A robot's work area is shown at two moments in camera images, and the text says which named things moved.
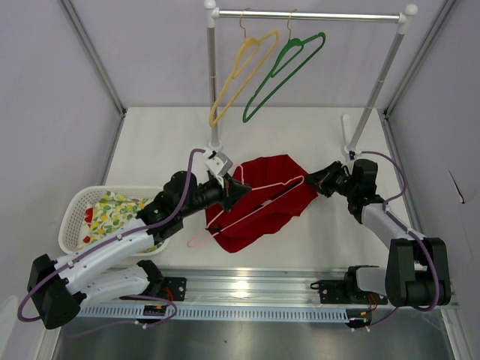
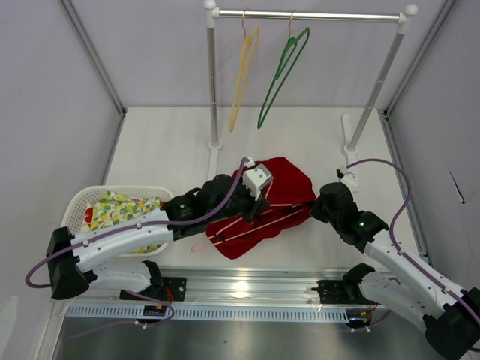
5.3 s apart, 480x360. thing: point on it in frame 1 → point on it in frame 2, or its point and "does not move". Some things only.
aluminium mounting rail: [235, 284] does not move
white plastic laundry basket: [73, 223] does not move
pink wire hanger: [206, 233] → [193, 247]
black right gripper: [322, 179] → [315, 210]
